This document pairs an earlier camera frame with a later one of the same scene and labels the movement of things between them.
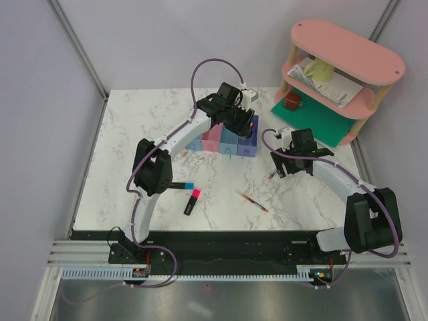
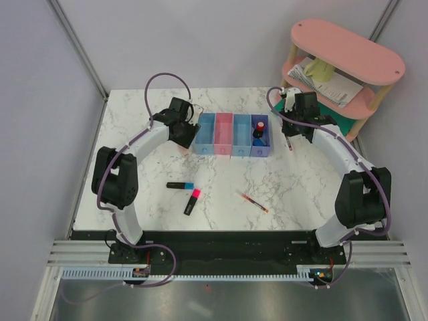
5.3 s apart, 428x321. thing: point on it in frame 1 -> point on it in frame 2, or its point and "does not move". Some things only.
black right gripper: (279, 158) -> (288, 132)
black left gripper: (243, 128) -> (187, 141)
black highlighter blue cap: (183, 185) does not move
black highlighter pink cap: (190, 204) does not move
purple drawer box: (247, 146) -> (260, 151)
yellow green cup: (319, 70) does not move
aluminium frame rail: (75, 253) does not move
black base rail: (183, 250) does not move
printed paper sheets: (339, 90) does not move
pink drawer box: (210, 139) -> (223, 142)
